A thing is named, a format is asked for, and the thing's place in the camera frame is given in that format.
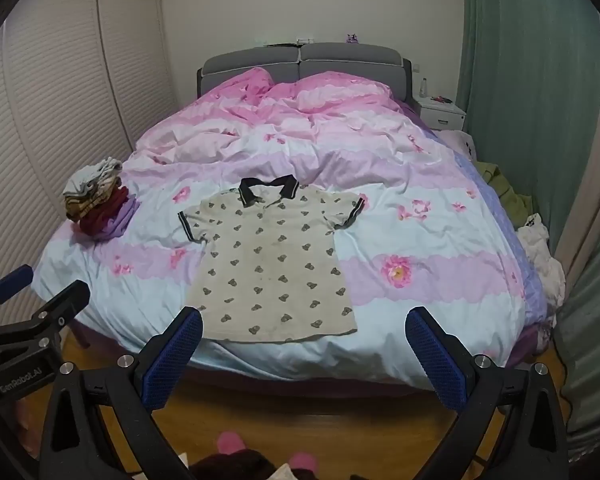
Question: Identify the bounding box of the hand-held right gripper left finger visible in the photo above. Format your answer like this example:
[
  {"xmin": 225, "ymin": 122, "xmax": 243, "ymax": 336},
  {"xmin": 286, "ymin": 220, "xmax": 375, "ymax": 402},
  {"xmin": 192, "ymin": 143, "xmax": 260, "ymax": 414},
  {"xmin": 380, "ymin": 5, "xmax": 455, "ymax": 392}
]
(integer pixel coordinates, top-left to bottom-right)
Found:
[{"xmin": 40, "ymin": 306, "xmax": 206, "ymax": 480}]

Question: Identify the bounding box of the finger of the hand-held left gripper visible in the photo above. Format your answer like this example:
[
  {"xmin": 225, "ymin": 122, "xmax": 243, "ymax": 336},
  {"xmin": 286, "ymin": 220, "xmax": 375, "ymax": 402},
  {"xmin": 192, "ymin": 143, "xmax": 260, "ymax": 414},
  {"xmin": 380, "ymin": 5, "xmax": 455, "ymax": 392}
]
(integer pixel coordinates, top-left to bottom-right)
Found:
[
  {"xmin": 0, "ymin": 264, "xmax": 35, "ymax": 328},
  {"xmin": 0, "ymin": 280, "xmax": 92, "ymax": 356}
]

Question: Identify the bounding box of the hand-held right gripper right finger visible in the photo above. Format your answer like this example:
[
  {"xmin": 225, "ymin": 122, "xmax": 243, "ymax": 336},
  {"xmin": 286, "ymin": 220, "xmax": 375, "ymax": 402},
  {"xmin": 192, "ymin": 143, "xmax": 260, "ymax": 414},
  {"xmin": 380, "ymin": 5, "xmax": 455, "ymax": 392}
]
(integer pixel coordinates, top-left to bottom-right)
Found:
[{"xmin": 405, "ymin": 306, "xmax": 571, "ymax": 480}]

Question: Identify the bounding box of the beige printed polo shirt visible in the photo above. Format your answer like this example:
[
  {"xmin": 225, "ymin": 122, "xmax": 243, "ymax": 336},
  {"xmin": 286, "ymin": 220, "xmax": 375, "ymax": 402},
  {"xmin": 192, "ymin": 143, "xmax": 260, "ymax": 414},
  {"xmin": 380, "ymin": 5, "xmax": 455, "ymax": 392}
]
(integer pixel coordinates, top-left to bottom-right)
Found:
[{"xmin": 178, "ymin": 175, "xmax": 367, "ymax": 345}]

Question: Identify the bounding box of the dark red folded garment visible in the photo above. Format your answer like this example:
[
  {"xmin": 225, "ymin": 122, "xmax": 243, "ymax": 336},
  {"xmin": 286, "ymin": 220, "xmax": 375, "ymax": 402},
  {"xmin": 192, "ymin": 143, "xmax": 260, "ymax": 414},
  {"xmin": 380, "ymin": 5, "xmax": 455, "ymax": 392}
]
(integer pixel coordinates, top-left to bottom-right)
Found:
[{"xmin": 72, "ymin": 187, "xmax": 131, "ymax": 236}]

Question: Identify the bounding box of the lilac folded garment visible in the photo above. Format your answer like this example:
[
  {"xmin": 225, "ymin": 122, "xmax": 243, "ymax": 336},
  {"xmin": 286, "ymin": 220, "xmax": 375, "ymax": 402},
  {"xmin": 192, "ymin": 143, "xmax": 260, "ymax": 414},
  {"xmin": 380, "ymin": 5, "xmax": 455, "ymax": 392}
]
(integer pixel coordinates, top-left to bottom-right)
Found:
[{"xmin": 95, "ymin": 197, "xmax": 138, "ymax": 242}]

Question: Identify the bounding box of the tan folded garment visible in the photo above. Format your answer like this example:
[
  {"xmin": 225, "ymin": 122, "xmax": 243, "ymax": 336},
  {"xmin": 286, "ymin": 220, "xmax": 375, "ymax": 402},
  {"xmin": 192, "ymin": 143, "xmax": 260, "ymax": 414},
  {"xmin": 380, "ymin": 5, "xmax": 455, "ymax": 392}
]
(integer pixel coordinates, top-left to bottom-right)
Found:
[{"xmin": 64, "ymin": 180, "xmax": 126, "ymax": 221}]

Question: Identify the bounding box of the dark maroon garment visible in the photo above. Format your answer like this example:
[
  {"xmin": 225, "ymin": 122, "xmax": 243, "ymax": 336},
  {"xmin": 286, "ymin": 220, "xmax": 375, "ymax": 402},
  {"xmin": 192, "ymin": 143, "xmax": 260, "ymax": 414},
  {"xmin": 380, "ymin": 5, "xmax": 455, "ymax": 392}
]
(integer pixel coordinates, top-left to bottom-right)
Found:
[{"xmin": 190, "ymin": 450, "xmax": 311, "ymax": 480}]

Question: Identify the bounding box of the grey white folded garment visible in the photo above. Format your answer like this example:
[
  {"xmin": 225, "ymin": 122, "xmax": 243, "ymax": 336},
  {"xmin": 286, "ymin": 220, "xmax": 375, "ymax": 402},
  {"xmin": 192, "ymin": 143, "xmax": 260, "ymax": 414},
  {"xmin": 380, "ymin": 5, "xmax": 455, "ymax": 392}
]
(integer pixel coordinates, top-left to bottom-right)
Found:
[{"xmin": 62, "ymin": 157, "xmax": 123, "ymax": 198}]

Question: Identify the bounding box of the white crumpled cloth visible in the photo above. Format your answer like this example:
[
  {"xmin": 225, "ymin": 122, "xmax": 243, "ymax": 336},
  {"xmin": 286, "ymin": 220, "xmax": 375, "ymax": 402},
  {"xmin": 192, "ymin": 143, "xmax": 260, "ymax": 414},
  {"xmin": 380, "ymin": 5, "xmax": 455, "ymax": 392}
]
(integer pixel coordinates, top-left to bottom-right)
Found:
[{"xmin": 517, "ymin": 212, "xmax": 567, "ymax": 311}]

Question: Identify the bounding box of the white louvered wardrobe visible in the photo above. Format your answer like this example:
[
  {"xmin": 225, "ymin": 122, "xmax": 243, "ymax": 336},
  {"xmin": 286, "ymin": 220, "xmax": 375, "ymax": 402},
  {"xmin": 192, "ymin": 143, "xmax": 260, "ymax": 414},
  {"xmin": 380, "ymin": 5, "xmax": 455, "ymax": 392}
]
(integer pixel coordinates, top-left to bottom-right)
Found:
[{"xmin": 0, "ymin": 0, "xmax": 181, "ymax": 311}]

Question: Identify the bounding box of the olive green cloth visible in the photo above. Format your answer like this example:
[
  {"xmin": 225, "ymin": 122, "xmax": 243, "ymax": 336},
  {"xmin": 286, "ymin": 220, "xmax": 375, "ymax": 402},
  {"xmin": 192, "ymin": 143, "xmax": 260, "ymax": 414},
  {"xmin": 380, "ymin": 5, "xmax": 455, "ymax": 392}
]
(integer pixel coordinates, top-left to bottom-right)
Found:
[{"xmin": 477, "ymin": 161, "xmax": 536, "ymax": 228}]

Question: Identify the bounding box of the beige curtain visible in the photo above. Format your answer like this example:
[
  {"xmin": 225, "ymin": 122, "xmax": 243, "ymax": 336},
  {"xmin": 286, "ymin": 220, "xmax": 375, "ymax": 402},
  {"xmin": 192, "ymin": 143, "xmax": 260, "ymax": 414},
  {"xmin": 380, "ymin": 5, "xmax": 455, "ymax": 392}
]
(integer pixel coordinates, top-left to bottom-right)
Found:
[{"xmin": 552, "ymin": 150, "xmax": 600, "ymax": 276}]

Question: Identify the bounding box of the white printed pillow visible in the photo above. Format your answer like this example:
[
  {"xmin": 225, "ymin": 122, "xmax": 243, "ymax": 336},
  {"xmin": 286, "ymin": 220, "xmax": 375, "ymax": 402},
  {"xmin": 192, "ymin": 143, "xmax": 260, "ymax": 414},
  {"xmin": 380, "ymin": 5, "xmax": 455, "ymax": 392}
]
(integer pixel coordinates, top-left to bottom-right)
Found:
[{"xmin": 439, "ymin": 130, "xmax": 477, "ymax": 162}]

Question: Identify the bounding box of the pink floral duvet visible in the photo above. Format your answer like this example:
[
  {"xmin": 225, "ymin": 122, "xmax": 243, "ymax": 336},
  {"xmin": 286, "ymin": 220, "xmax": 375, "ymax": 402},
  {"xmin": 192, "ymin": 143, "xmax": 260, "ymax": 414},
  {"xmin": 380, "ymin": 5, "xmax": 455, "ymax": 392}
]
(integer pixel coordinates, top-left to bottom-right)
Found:
[{"xmin": 32, "ymin": 66, "xmax": 556, "ymax": 392}]

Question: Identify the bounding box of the white nightstand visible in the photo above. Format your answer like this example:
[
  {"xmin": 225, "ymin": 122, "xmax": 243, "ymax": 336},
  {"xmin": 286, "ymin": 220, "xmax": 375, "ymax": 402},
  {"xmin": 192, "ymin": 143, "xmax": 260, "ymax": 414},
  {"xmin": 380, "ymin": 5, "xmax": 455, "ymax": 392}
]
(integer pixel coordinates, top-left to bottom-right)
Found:
[{"xmin": 412, "ymin": 95, "xmax": 467, "ymax": 131}]

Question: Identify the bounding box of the grey upholstered bed headboard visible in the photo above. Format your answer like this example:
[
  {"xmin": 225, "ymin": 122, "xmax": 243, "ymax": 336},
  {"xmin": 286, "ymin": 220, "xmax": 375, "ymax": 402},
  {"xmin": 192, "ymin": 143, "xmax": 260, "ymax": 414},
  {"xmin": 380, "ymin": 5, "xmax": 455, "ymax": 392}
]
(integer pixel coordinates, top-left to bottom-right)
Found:
[{"xmin": 196, "ymin": 42, "xmax": 413, "ymax": 103}]

